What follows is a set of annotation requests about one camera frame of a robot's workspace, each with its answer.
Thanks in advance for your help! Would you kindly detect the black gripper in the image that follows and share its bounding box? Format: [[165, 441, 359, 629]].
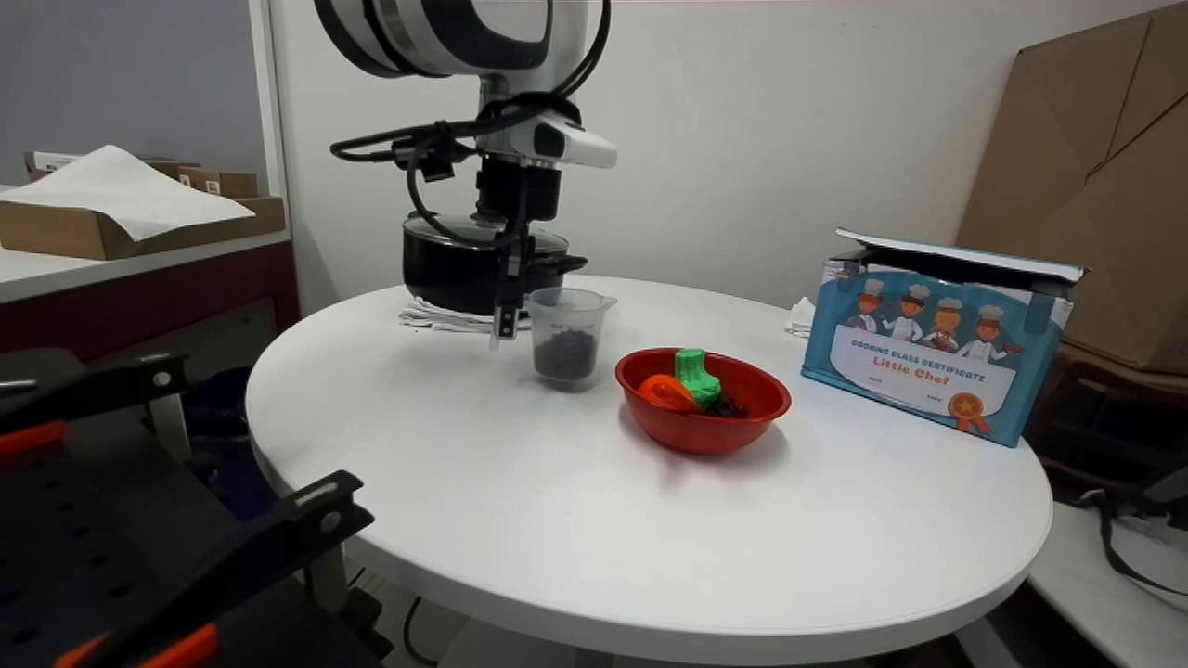
[[475, 156, 568, 344]]

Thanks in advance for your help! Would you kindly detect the red bowl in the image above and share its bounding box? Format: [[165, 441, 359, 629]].
[[613, 344, 793, 461]]

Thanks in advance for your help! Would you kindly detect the black cooking pot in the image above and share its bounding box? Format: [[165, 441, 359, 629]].
[[398, 213, 591, 320]]

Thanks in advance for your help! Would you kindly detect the white cloth with red print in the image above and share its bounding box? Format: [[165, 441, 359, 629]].
[[398, 295, 506, 335]]

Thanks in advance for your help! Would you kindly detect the orange plastic toy spoon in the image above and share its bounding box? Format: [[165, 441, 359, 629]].
[[634, 373, 702, 415]]

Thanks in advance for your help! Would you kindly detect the green plastic toy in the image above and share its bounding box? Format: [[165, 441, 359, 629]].
[[671, 344, 729, 412]]

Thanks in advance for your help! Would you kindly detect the white crumpled napkin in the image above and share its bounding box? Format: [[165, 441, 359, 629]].
[[778, 295, 819, 337]]

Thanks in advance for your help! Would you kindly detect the small brown cardboard box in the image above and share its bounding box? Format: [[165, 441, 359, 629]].
[[146, 159, 262, 201]]

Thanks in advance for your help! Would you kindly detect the dark red counter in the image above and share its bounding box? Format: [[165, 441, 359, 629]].
[[0, 226, 303, 374]]

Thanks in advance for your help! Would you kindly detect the white paper sheet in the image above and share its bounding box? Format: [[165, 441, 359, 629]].
[[0, 140, 257, 244]]

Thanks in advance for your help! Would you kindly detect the blue printed cardboard box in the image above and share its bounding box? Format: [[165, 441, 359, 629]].
[[797, 226, 1088, 455]]

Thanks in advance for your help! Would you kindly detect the flat cardboard tray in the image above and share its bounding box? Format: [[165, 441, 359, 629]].
[[0, 184, 290, 265]]

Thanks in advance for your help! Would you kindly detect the large brown cardboard sheet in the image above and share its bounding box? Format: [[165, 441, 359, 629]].
[[954, 0, 1188, 379]]

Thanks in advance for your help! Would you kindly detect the white low desk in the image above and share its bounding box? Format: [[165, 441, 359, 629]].
[[1023, 499, 1188, 668]]

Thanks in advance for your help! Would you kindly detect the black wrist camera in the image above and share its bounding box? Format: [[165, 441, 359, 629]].
[[389, 119, 485, 184]]

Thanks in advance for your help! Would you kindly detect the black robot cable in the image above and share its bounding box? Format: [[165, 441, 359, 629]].
[[327, 0, 617, 244]]

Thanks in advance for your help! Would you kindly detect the black frame with orange clips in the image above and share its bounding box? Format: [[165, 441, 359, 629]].
[[0, 351, 400, 668]]

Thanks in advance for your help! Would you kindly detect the black cable on desk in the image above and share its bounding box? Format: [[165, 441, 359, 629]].
[[1074, 487, 1188, 604]]

